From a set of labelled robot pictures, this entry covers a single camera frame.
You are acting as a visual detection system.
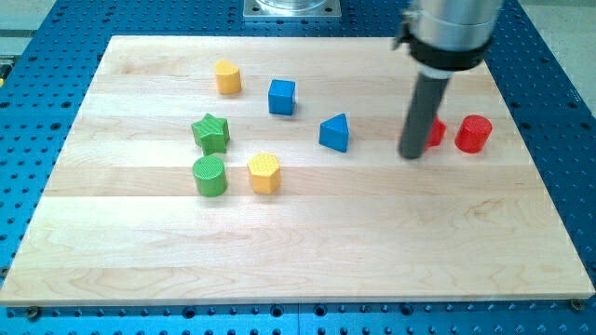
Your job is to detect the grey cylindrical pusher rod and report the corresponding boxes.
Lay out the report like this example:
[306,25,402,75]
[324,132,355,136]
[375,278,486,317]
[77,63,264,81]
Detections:
[398,73,449,159]

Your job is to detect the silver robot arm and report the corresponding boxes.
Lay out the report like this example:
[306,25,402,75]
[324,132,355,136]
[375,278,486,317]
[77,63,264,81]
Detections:
[392,0,503,159]

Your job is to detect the yellow hexagon block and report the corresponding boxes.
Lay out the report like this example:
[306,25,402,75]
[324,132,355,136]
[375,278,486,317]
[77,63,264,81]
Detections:
[247,153,281,194]

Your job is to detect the red block behind rod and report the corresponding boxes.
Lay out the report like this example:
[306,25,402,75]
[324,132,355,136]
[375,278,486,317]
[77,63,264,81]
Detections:
[425,117,446,150]

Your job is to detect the red cylinder block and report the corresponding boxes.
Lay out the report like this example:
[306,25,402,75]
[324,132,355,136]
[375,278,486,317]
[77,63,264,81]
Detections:
[454,114,493,154]

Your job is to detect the blue triangle block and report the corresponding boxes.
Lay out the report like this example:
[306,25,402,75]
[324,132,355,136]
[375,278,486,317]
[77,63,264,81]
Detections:
[318,114,349,153]

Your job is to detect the blue cube block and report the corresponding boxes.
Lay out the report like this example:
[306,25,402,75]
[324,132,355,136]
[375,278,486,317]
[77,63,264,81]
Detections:
[268,79,296,115]

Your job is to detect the yellow half-round block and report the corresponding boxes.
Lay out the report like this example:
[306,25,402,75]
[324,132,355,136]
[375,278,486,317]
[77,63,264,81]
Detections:
[214,60,242,95]

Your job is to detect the green star block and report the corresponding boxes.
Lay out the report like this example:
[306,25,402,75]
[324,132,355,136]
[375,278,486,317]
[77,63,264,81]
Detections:
[191,114,230,155]

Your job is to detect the green cylinder block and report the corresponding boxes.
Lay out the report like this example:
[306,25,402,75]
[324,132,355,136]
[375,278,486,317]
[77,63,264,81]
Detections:
[192,154,227,197]

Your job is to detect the wooden board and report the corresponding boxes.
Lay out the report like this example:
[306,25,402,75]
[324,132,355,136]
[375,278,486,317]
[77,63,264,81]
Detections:
[1,35,594,306]

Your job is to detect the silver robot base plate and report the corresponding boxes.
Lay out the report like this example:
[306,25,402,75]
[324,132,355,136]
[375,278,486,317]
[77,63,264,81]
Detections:
[243,0,342,20]

